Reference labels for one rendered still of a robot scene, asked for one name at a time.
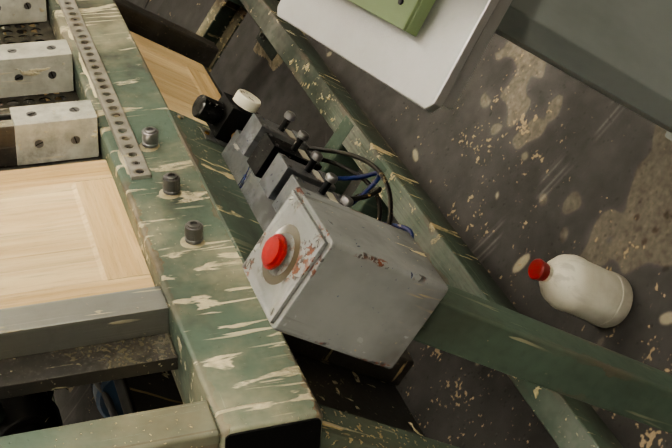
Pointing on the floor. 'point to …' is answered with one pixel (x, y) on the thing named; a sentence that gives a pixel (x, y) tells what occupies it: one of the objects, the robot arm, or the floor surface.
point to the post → (548, 358)
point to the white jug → (583, 289)
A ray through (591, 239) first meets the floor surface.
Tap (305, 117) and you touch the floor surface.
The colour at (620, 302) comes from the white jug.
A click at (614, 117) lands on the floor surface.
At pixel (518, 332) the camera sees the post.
